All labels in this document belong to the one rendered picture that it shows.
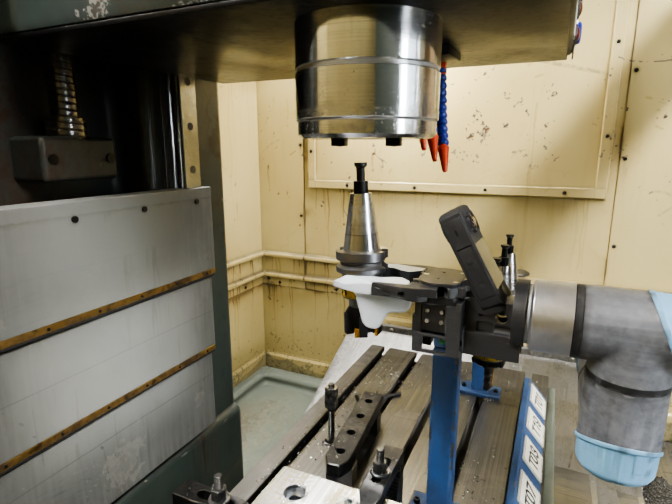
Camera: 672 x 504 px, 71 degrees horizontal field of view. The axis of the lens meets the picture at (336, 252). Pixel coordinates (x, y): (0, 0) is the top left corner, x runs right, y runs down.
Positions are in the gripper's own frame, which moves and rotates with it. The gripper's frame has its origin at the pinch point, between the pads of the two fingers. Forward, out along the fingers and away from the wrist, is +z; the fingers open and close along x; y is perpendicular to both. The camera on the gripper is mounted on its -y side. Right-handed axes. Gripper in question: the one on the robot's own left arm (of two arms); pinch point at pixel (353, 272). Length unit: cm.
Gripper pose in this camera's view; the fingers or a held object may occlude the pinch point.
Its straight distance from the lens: 58.1
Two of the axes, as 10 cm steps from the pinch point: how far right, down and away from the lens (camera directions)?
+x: 4.3, -1.9, 8.8
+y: 0.0, 9.8, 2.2
